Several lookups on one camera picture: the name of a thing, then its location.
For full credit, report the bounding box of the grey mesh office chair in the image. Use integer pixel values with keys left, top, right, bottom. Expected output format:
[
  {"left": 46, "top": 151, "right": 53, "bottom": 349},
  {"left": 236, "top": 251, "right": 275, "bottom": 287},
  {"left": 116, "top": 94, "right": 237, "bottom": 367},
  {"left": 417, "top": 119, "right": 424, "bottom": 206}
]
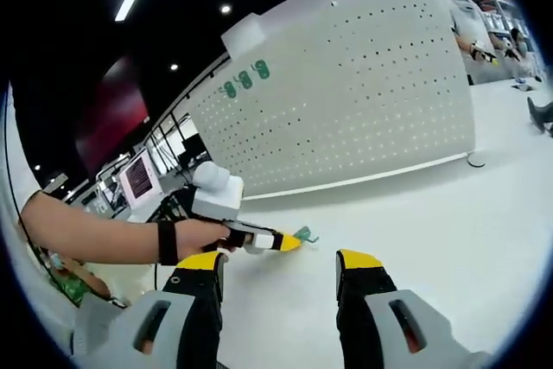
[{"left": 70, "top": 294, "right": 131, "bottom": 356}]

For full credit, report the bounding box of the black wrist strap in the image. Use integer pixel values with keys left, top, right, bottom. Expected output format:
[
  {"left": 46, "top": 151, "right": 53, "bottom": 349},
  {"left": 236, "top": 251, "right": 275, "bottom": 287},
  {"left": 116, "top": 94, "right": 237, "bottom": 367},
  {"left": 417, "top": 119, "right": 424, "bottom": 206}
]
[{"left": 156, "top": 219, "right": 179, "bottom": 266}]

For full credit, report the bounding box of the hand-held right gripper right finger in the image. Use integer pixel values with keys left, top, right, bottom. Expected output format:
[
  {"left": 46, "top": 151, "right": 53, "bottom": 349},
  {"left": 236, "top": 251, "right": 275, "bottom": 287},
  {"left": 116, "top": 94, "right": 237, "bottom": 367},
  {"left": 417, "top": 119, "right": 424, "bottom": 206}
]
[{"left": 334, "top": 249, "right": 493, "bottom": 369}]

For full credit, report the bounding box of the white perforated mounting plate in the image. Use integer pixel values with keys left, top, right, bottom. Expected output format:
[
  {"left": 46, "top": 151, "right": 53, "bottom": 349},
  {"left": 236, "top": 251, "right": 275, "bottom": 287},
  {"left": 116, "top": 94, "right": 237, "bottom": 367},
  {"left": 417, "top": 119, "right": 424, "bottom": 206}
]
[{"left": 188, "top": 0, "right": 488, "bottom": 202}]

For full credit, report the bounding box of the person's white shirt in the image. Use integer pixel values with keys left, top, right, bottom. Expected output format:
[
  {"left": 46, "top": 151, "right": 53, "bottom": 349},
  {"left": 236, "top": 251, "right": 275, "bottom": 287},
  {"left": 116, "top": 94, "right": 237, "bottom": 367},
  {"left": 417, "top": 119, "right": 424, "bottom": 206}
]
[{"left": 0, "top": 86, "right": 79, "bottom": 351}]

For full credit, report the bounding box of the dark red wall screen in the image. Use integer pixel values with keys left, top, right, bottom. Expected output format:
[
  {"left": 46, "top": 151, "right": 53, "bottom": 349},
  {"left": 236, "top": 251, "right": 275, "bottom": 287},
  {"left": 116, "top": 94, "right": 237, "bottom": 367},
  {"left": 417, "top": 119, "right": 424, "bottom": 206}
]
[{"left": 74, "top": 54, "right": 151, "bottom": 176}]

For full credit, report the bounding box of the black curved device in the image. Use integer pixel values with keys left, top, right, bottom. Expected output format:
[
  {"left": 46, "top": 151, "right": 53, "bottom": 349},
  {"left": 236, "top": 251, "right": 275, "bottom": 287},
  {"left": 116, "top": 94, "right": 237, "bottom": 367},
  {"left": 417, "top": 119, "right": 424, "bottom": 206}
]
[{"left": 525, "top": 95, "right": 553, "bottom": 136}]

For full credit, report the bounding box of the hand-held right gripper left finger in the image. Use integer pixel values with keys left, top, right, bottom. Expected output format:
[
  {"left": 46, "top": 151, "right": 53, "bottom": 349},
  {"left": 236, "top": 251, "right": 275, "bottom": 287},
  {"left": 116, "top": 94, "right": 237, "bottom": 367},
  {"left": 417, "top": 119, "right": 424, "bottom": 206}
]
[{"left": 97, "top": 251, "right": 229, "bottom": 369}]

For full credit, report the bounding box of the white framed computer monitor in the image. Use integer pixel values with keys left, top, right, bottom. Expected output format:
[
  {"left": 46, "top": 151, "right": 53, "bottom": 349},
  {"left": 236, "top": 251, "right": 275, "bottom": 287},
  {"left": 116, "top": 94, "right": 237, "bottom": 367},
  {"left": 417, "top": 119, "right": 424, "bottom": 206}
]
[{"left": 118, "top": 147, "right": 164, "bottom": 215}]

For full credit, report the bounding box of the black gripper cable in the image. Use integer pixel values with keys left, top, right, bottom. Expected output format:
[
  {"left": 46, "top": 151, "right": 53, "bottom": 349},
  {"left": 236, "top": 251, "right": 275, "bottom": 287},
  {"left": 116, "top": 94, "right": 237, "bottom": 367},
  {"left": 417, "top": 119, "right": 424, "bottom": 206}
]
[{"left": 3, "top": 117, "right": 162, "bottom": 291}]

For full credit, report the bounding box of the person's left hand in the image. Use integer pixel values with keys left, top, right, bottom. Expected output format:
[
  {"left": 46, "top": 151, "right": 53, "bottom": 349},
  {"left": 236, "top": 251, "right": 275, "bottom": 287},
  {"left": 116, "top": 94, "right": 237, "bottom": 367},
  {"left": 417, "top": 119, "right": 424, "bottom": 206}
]
[{"left": 175, "top": 217, "right": 233, "bottom": 258}]

